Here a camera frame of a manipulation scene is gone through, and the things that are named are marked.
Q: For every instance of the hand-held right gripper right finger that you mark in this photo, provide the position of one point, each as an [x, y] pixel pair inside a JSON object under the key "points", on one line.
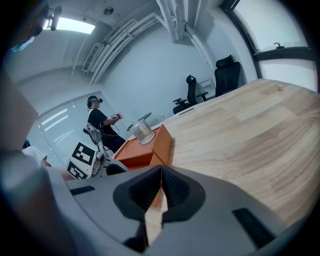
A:
{"points": [[212, 220]]}

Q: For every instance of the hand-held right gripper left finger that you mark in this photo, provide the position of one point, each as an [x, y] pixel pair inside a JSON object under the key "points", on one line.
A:
{"points": [[100, 200]]}

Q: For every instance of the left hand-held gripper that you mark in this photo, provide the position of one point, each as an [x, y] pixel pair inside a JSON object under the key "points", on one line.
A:
{"points": [[82, 161]]}

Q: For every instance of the orange box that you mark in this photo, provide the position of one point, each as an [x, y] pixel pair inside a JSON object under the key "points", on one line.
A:
{"points": [[140, 155]]}

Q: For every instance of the grey mesh office chair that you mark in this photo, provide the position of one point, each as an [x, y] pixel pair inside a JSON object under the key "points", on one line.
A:
{"points": [[94, 135]]}

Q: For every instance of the clear ribbed plastic container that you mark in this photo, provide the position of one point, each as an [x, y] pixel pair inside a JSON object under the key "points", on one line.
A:
{"points": [[143, 132]]}

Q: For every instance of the round black side table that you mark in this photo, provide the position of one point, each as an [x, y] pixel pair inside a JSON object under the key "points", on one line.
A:
{"points": [[142, 117]]}

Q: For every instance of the white window blind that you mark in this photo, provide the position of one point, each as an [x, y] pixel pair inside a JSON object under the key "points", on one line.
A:
{"points": [[57, 127]]}

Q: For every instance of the black office chair with armrests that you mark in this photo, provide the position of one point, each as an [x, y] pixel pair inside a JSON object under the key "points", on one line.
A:
{"points": [[191, 92]]}

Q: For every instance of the white air vent grille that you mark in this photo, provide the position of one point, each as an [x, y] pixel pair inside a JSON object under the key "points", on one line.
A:
{"points": [[92, 57]]}

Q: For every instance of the white ceiling pipes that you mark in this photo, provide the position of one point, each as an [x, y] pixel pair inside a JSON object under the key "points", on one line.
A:
{"points": [[117, 47]]}

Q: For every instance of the tall black office chair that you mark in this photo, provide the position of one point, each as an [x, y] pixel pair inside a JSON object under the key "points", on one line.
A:
{"points": [[227, 77]]}

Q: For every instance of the rectangular ceiling light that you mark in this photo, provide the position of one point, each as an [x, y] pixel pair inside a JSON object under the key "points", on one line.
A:
{"points": [[72, 25]]}

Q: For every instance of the small wooden block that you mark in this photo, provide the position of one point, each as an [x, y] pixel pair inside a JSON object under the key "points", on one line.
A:
{"points": [[280, 87]]}

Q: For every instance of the teal face mask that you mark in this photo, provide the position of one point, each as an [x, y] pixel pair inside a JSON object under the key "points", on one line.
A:
{"points": [[22, 45]]}

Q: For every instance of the round ceiling detector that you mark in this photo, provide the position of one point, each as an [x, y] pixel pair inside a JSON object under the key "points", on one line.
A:
{"points": [[108, 11]]}

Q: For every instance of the black head-mounted camera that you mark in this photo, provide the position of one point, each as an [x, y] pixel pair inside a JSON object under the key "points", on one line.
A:
{"points": [[53, 18]]}

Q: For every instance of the black window frame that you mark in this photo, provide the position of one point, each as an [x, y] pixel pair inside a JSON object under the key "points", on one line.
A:
{"points": [[280, 53]]}

